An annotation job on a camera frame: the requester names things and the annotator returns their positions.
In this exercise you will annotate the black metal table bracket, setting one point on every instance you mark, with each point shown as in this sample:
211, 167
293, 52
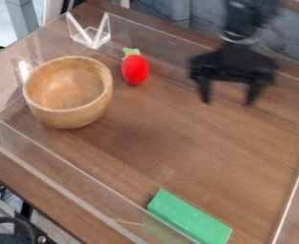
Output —
27, 230

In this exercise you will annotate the wooden bowl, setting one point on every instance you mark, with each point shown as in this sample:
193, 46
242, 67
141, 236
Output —
68, 91

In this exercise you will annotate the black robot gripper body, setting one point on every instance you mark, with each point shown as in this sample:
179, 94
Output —
234, 63

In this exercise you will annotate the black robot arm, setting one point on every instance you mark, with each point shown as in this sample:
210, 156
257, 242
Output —
247, 17

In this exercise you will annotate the red plush strawberry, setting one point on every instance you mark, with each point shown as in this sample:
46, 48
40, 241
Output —
135, 67

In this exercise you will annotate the clear acrylic tray enclosure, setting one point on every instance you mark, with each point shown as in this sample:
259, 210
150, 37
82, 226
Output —
223, 155

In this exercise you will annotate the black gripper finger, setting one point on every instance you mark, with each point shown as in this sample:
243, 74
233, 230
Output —
254, 92
205, 83

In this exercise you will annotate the green rectangular block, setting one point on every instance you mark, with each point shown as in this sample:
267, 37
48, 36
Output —
189, 219

